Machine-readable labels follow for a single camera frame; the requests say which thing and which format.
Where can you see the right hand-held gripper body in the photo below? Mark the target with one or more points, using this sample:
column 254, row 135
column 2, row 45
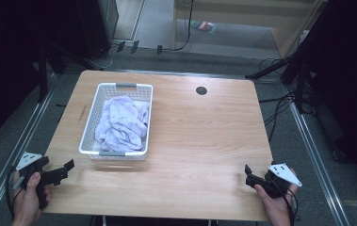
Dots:
column 278, row 180

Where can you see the black round table grommet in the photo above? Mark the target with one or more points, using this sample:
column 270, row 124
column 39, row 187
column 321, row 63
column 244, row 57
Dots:
column 201, row 90

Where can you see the person's left hand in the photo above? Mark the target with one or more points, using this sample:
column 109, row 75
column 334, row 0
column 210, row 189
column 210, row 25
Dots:
column 28, row 201

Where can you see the colourful packet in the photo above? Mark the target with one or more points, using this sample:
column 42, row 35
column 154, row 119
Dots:
column 204, row 26

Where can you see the black cabinet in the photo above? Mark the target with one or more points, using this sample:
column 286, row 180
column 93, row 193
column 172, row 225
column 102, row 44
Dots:
column 96, row 28

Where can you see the white perforated plastic basket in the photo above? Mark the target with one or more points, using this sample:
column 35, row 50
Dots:
column 92, row 125

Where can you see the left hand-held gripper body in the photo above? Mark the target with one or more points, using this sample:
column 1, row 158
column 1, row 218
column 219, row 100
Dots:
column 31, row 169

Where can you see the black stand legs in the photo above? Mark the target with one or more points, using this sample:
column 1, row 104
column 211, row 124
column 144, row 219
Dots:
column 273, row 67

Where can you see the lavender crumpled cloth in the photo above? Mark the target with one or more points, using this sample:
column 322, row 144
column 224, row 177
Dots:
column 121, row 124

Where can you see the light wooden shelf unit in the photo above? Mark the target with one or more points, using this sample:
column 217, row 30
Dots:
column 229, row 14

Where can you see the metal floor rail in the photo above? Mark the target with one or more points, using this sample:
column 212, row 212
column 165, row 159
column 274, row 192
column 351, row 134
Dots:
column 16, row 147
column 316, row 157

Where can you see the person's right hand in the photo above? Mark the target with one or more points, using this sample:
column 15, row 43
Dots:
column 275, row 208

